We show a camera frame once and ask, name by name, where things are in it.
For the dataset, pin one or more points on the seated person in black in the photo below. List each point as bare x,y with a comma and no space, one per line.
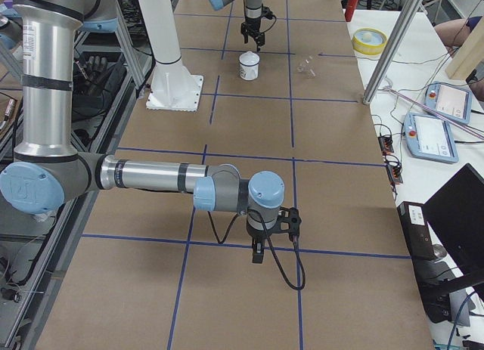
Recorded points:
453,33

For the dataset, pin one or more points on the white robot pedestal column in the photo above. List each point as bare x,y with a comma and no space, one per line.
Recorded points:
172,86

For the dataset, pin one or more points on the black monitor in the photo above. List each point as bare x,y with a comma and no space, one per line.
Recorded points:
455,213

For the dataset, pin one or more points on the white ceramic lid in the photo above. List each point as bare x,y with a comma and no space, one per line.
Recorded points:
249,59

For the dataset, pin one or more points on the red cylinder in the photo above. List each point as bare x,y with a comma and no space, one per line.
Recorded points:
350,8

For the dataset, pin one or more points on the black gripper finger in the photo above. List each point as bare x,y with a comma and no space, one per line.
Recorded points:
260,41
258,256
246,36

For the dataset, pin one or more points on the far teach pendant tablet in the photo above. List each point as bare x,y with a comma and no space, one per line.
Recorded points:
452,101

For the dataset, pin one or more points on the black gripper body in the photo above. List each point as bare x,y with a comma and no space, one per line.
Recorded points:
258,235
252,26

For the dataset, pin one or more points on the aluminium frame post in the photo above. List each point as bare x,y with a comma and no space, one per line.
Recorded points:
395,39

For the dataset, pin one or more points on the white blue patterned mug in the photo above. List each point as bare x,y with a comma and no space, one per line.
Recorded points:
249,69

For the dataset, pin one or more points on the black desktop computer box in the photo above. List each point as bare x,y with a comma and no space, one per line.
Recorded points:
416,231

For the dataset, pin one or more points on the near teach pendant tablet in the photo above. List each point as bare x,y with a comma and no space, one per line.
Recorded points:
430,138

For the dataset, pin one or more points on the clear glass funnel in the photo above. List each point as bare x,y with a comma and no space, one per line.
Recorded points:
305,67

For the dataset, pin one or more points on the yellow tape roll with bowl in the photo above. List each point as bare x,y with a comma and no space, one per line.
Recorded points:
369,41

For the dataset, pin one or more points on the teach pendant tablet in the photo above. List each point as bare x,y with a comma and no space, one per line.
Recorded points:
430,138
452,101

